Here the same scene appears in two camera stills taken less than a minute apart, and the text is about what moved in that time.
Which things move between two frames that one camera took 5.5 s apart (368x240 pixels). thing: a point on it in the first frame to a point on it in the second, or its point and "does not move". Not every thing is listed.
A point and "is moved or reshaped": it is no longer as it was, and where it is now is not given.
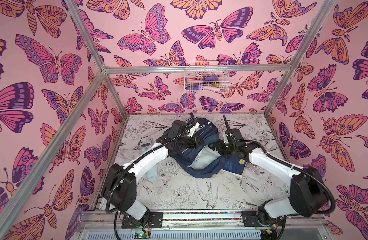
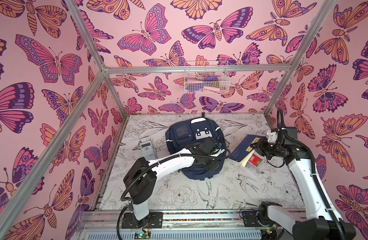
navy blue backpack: (201, 161) is moved or reshaped
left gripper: (193, 145) to (211, 167)
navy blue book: (234, 165) is moved or reshaped
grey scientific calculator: (145, 145) does not move
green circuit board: (140, 235) does not move
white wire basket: (206, 77) does not move
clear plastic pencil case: (253, 169) does not move
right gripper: (223, 147) to (260, 147)
